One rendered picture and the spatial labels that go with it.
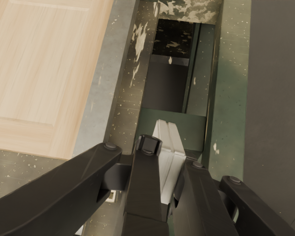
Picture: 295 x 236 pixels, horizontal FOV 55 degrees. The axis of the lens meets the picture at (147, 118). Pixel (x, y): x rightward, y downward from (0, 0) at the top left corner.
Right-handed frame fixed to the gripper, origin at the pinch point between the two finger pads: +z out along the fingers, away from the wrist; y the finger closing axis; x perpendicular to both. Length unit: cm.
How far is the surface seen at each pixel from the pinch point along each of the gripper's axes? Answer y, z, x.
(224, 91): 12.3, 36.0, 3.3
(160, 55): -1, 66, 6
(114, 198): -2.2, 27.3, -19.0
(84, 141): -10.3, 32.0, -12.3
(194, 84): 12, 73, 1
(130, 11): -10, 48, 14
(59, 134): -15.6, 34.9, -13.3
